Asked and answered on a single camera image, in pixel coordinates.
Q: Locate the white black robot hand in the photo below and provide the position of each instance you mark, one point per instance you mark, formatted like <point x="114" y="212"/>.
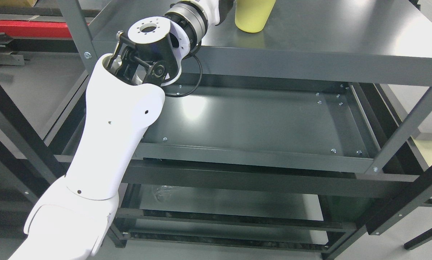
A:
<point x="216" y="11"/>

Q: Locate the yellow plastic cup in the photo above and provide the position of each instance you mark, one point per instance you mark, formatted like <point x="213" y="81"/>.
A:
<point x="251" y="15"/>

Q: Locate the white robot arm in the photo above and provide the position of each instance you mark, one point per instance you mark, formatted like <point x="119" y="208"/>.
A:
<point x="123" y="98"/>

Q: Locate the grey metal shelf unit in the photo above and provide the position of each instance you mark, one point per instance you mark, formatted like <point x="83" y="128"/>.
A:
<point x="323" y="102"/>

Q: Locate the black metal shelf rack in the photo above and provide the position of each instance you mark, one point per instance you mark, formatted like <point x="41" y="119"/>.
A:
<point x="43" y="79"/>

